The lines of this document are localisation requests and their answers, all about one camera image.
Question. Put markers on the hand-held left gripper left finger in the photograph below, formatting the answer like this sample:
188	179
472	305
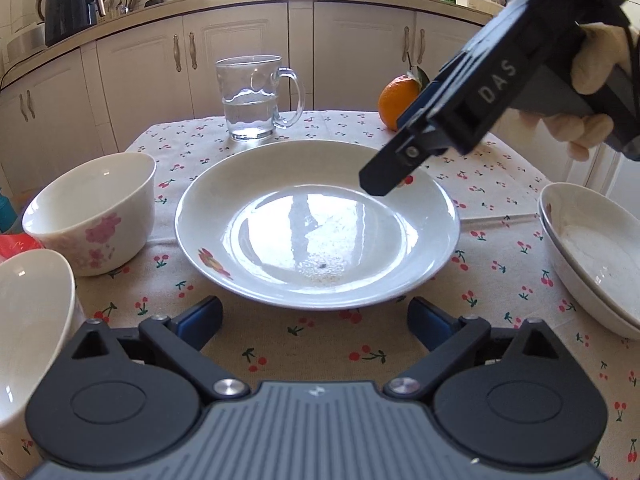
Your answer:
200	321

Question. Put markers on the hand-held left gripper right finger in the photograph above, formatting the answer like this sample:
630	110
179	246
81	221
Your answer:
425	323

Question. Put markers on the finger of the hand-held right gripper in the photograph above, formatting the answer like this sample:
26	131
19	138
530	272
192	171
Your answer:
382	172
417	105

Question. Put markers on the white pink flower bowl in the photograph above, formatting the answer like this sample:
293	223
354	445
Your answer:
90	200
35	320

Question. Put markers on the white bowls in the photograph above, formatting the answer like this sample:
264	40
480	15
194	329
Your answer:
600	250

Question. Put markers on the person's right hand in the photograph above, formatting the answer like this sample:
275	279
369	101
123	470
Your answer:
597	55

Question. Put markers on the orange with leaf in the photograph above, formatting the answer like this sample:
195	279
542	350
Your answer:
395	102

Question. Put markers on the white plastic container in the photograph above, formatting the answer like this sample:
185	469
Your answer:
472	1

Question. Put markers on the white kitchen base cabinets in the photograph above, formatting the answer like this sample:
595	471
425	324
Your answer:
350	45

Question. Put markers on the cherry print tablecloth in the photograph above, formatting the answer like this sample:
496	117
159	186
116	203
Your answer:
500	270

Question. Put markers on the glass mug with water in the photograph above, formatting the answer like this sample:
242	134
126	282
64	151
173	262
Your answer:
245	110

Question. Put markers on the red printed box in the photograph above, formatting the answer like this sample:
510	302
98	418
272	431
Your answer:
17	246

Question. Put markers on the white countertop appliance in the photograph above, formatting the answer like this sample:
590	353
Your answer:
25	42

